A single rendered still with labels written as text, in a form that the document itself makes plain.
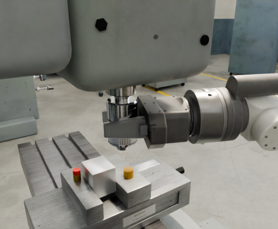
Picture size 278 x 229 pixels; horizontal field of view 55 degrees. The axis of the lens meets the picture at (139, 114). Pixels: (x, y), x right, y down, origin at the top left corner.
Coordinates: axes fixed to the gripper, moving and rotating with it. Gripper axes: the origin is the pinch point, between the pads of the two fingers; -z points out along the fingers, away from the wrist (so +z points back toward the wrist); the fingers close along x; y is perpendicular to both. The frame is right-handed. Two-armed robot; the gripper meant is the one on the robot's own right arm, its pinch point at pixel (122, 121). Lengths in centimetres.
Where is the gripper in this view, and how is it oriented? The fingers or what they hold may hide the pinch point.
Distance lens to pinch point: 41.1
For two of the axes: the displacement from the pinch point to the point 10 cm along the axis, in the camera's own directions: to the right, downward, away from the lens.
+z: 9.9, -0.7, 1.5
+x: 1.6, 3.5, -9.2
